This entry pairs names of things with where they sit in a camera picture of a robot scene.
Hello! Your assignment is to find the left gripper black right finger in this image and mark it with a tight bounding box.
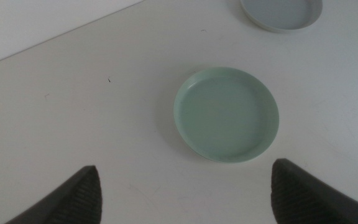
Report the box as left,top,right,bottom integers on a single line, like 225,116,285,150
270,157,358,224

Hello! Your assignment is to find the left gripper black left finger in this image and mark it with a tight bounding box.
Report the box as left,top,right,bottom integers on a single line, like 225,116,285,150
4,164,103,224

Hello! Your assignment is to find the grey shallow bowl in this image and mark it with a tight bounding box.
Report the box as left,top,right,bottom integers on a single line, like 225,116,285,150
239,0,324,34

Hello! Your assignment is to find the pale green shallow bowl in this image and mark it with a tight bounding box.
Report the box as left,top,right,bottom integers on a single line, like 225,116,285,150
173,66,280,164

